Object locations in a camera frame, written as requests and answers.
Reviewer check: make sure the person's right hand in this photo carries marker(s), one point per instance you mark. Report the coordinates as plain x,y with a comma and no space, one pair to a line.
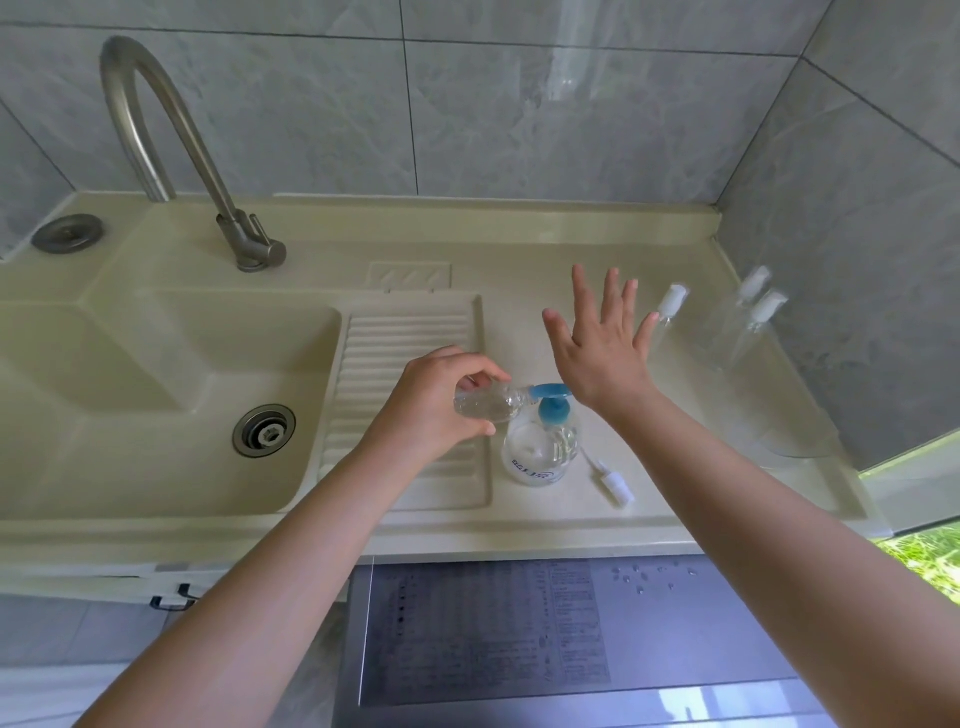
607,360

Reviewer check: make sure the person's left hand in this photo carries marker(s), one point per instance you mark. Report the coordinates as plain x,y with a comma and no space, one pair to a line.
424,409

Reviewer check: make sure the small clear bottle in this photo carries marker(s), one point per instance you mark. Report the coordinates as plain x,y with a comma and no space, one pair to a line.
673,300
495,403
739,351
720,330

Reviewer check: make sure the clear hand sanitizer pump bottle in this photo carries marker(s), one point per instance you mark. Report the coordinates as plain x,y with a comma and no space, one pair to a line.
541,454

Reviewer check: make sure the white spray cap with tube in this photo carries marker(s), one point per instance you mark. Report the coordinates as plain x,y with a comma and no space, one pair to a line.
619,487
769,307
754,283

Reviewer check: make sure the person's left forearm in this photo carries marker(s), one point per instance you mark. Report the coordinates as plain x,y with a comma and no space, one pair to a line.
232,600

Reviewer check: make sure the person's right forearm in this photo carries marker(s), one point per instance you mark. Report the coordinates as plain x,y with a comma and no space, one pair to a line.
780,555

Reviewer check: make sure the steel sink drain strainer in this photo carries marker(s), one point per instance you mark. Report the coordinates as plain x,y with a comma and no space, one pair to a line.
264,431

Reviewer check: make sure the grey washing machine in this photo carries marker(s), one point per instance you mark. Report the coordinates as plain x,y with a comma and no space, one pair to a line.
675,637

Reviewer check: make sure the cream sink with washboard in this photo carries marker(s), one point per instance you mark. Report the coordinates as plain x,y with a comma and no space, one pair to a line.
90,382

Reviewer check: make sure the curved steel faucet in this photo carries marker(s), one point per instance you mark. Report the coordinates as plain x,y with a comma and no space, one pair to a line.
199,154

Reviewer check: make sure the glass window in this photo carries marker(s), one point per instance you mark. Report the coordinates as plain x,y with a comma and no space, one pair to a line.
922,525

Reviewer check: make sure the white cabinet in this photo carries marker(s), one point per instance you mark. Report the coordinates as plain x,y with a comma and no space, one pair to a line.
75,589

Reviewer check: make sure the round steel hole cover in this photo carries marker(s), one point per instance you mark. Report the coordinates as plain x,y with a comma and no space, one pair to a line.
67,234

